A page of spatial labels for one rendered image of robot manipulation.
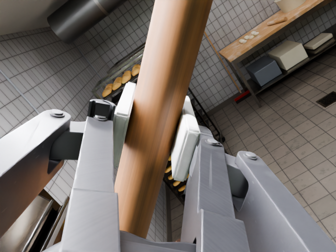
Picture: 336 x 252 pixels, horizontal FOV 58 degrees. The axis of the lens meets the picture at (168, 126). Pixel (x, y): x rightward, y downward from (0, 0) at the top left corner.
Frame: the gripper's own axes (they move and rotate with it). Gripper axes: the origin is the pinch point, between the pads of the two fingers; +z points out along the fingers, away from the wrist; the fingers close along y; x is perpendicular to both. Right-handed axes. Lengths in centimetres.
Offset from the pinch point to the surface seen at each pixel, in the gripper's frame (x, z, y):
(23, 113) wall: -87, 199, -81
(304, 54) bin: 3, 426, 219
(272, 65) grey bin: -24, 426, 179
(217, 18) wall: 21, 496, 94
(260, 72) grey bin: -38, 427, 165
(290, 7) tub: 60, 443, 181
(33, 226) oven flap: -120, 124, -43
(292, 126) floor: -79, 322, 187
